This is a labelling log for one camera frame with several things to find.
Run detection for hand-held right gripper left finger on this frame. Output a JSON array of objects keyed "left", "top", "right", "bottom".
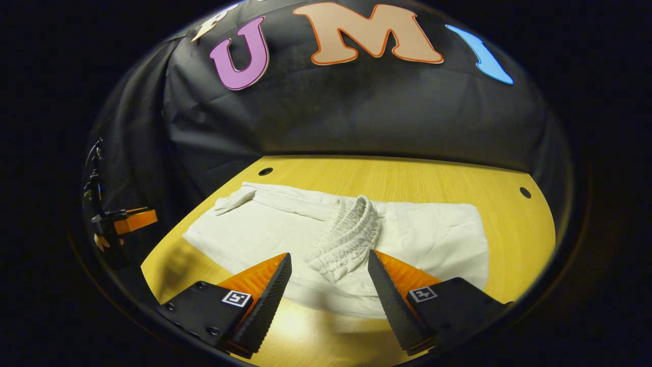
[{"left": 157, "top": 252, "right": 292, "bottom": 359}]

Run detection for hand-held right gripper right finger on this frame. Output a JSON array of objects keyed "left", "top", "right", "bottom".
[{"left": 368, "top": 250, "right": 512, "bottom": 356}]

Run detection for white jeans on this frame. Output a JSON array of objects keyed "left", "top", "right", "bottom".
[{"left": 182, "top": 181, "right": 491, "bottom": 320}]

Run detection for black backdrop cloth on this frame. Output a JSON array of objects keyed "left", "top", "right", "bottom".
[{"left": 81, "top": 0, "right": 576, "bottom": 286}]

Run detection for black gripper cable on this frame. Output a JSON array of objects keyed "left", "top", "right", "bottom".
[{"left": 84, "top": 137, "right": 105, "bottom": 209}]

